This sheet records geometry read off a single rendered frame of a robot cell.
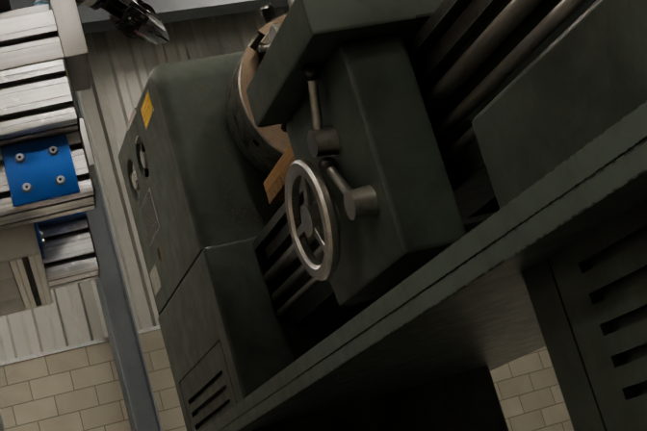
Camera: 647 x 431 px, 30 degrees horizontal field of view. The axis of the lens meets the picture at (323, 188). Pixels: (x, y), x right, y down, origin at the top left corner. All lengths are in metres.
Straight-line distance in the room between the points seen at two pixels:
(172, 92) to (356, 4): 0.97
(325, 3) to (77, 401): 10.83
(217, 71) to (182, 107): 0.10
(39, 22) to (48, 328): 10.64
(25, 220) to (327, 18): 0.57
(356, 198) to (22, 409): 10.76
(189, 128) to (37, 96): 0.69
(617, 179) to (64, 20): 1.00
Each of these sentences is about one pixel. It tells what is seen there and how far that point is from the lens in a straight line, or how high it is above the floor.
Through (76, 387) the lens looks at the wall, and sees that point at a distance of 12.14.
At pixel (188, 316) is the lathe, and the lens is 2.49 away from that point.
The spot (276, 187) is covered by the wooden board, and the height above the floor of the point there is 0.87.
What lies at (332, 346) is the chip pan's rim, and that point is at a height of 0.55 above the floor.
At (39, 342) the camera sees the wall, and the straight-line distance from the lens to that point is 12.24.
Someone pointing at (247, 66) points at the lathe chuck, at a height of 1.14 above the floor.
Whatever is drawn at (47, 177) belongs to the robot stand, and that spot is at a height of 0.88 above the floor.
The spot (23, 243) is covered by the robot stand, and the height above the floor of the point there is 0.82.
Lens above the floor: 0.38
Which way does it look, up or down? 14 degrees up
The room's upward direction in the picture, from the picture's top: 17 degrees counter-clockwise
